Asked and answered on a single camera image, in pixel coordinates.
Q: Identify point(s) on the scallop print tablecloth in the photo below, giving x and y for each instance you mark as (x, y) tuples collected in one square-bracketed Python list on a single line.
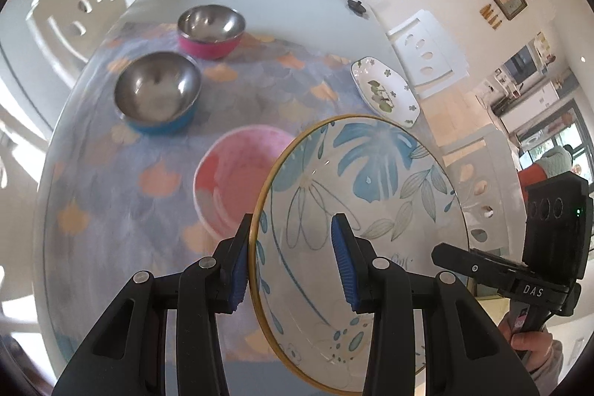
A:
[(278, 99)]

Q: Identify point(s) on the white octagonal floral plate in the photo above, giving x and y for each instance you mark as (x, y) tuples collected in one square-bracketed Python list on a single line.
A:
[(385, 92)]

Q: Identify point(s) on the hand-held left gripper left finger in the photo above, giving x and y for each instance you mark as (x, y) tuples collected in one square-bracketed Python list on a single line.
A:
[(239, 273)]

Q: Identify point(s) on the pink plate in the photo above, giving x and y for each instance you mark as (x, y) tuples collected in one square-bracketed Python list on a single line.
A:
[(241, 173)]

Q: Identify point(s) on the pink steel bowl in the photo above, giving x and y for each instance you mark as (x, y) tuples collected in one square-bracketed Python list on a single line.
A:
[(211, 24)]

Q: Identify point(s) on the blue leaf print plate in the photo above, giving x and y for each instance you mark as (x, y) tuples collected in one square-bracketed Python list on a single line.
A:
[(371, 173)]

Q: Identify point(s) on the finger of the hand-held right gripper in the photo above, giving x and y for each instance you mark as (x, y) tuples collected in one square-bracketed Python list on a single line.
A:
[(457, 264)]

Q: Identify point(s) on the blue steel bowl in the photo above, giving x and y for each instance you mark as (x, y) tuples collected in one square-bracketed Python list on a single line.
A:
[(158, 87)]

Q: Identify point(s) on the person's right forearm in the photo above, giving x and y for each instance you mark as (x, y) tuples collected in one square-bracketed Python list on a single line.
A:
[(550, 373)]

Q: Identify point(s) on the small black lid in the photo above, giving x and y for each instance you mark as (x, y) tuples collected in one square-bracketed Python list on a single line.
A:
[(356, 5)]

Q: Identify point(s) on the white cutout chair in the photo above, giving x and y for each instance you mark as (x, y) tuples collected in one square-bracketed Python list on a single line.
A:
[(18, 131), (492, 173), (429, 48), (69, 6)]

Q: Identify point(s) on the person's right hand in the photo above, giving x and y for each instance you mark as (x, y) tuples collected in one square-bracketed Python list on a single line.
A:
[(533, 342)]

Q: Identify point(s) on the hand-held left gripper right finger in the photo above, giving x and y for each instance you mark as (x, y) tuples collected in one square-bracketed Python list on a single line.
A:
[(343, 259)]

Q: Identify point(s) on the wooden wall ornament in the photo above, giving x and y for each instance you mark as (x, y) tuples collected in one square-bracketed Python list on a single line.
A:
[(491, 16)]

